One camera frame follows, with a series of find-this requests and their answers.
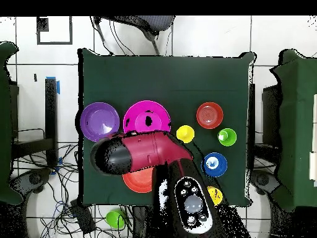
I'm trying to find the large orange plastic bowl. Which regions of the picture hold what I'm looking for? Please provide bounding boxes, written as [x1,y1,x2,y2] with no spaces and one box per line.
[122,168,154,194]

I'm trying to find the black metal post frame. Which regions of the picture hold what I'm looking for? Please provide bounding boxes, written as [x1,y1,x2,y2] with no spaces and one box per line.
[9,78,59,168]

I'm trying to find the dark green side cloth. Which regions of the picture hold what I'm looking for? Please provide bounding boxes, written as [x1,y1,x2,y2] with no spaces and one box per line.
[0,41,24,206]
[269,48,317,213]

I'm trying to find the small orange plastic bowl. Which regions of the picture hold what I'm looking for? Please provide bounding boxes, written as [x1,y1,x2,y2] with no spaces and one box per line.
[196,102,224,130]

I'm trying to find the green plastic cup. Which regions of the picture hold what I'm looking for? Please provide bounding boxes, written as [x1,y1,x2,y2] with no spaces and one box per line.
[105,209,126,229]
[217,128,238,147]

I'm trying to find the purple plastic bowl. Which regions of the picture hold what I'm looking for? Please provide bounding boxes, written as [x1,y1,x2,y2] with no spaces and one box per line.
[79,102,121,143]

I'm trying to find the black floor box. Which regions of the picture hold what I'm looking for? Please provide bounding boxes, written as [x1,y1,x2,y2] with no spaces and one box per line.
[69,199,97,235]

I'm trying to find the yellow plastic cup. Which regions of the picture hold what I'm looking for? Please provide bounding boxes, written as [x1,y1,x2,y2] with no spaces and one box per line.
[176,125,196,144]
[206,185,224,207]

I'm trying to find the large pink plastic bowl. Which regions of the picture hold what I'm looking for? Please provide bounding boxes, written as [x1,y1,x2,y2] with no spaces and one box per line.
[123,100,172,136]

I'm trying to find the blue plastic bowl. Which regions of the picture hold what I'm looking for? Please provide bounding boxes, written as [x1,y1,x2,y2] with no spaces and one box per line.
[201,152,228,179]

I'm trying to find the dark green table cloth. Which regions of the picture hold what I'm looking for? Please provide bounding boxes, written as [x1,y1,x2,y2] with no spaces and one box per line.
[77,48,256,208]

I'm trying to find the tangle of floor cables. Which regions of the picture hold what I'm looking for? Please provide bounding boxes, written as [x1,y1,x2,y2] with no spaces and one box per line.
[12,143,132,238]

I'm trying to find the grey office chair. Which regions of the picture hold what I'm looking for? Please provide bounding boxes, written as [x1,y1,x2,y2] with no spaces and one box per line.
[93,15,176,56]

